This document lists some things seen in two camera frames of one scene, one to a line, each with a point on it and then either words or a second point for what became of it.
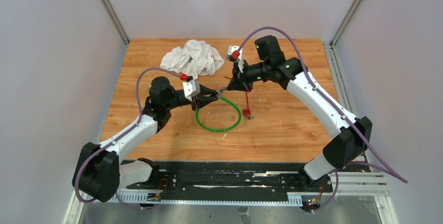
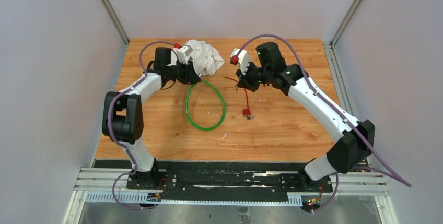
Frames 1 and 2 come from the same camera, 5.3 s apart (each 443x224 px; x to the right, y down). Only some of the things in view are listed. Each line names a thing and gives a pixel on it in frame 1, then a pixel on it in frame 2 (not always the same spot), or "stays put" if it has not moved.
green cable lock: x=229 y=128 -> x=186 y=108
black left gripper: x=202 y=101 -> x=191 y=77
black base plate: x=235 y=177 stays put
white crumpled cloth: x=196 y=58 stays put
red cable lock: x=246 y=113 stays put
